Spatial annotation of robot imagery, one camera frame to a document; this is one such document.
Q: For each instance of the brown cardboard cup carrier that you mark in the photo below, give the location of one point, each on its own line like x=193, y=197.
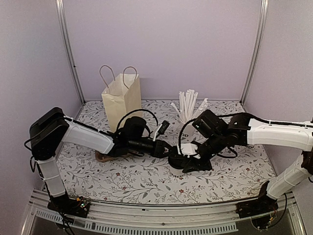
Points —
x=105, y=158

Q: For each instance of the floral patterned table mat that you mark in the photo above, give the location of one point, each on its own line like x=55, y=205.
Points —
x=235, y=175

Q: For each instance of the white paper cup corner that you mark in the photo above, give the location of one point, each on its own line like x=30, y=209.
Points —
x=178, y=175

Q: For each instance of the aluminium frame post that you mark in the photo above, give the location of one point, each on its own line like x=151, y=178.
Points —
x=65, y=35
x=257, y=46

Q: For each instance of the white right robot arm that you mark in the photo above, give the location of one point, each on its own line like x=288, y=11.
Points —
x=245, y=129

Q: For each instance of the bundle of white wrapped straws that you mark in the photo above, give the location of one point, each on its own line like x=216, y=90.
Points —
x=187, y=102

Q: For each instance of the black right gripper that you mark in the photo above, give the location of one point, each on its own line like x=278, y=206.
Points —
x=198, y=165

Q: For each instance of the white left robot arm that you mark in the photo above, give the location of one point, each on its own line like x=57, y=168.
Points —
x=47, y=137

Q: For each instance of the right aluminium frame post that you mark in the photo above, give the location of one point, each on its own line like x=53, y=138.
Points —
x=257, y=46

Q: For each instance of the cream paper bag with handles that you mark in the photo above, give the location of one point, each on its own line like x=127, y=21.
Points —
x=121, y=96

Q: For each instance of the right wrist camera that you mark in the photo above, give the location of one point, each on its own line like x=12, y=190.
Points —
x=188, y=149

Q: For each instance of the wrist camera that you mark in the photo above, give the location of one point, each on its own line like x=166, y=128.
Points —
x=188, y=149
x=160, y=130

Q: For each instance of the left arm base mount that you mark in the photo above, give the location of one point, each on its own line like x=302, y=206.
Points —
x=78, y=206

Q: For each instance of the white cup holding straws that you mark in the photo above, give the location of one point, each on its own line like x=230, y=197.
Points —
x=188, y=133

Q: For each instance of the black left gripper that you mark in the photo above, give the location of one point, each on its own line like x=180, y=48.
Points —
x=159, y=152

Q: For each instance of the front aluminium rail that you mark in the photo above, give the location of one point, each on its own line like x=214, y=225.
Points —
x=110, y=218

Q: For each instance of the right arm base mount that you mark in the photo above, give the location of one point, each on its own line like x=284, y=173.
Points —
x=262, y=204

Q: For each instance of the left aluminium frame post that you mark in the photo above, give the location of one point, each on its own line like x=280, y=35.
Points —
x=65, y=35

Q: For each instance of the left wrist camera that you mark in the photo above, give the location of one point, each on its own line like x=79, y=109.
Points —
x=160, y=130

